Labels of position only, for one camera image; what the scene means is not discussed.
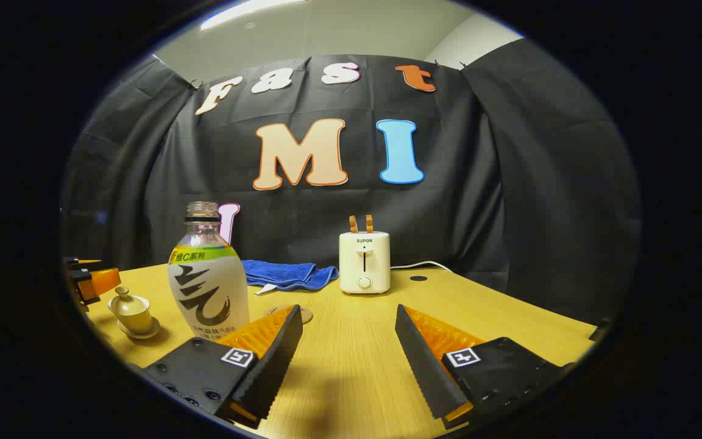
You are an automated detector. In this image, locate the cream saucer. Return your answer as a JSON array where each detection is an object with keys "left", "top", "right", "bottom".
[{"left": 117, "top": 316, "right": 161, "bottom": 340}]

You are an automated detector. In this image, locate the round cork coaster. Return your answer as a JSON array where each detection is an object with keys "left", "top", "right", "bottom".
[{"left": 264, "top": 305, "right": 314, "bottom": 326}]

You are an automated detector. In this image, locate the white toaster cable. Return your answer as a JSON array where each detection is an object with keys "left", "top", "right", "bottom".
[{"left": 390, "top": 260, "right": 454, "bottom": 274}]

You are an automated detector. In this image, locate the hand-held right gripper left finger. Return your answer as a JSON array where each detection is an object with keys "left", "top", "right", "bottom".
[{"left": 127, "top": 304, "right": 304, "bottom": 429}]

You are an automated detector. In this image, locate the black backdrop cloth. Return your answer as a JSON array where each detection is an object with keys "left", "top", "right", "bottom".
[{"left": 60, "top": 38, "right": 642, "bottom": 324}]

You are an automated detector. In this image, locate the blue towel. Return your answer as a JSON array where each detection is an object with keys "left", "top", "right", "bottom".
[{"left": 241, "top": 260, "right": 339, "bottom": 296}]

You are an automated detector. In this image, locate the cream teacup lid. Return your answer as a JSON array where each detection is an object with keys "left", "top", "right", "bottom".
[{"left": 112, "top": 286, "right": 146, "bottom": 307}]

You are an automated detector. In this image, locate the cream teacup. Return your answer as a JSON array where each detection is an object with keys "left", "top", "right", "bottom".
[{"left": 108, "top": 298, "right": 153, "bottom": 334}]

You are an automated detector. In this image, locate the cream toaster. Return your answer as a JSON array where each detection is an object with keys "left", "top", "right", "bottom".
[{"left": 338, "top": 230, "right": 392, "bottom": 295}]

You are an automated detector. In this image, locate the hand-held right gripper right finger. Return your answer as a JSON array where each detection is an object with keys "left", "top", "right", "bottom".
[{"left": 395, "top": 304, "right": 577, "bottom": 430}]

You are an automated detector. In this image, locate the white label water bottle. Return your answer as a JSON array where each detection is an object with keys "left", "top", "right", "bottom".
[{"left": 167, "top": 201, "right": 251, "bottom": 339}]

